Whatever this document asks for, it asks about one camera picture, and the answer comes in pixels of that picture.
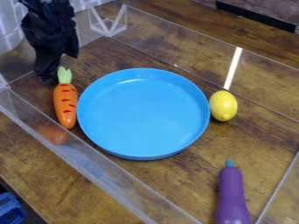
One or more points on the white sheer curtain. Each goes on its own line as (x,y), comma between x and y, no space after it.
(13,12)

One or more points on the purple toy eggplant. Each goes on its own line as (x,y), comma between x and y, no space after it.
(233,209)

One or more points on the dark wooden ledge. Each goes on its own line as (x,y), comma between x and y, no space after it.
(256,16)

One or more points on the yellow toy lemon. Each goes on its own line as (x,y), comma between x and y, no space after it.
(224,105)

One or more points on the blue round plate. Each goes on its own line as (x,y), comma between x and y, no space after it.
(144,113)

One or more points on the blue plastic object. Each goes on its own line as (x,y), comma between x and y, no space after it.
(13,213)

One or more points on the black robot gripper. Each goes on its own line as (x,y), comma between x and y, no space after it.
(50,29)

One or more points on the clear acrylic enclosure wall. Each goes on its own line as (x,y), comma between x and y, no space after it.
(78,185)

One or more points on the orange toy carrot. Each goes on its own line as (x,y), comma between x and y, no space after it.
(65,98)

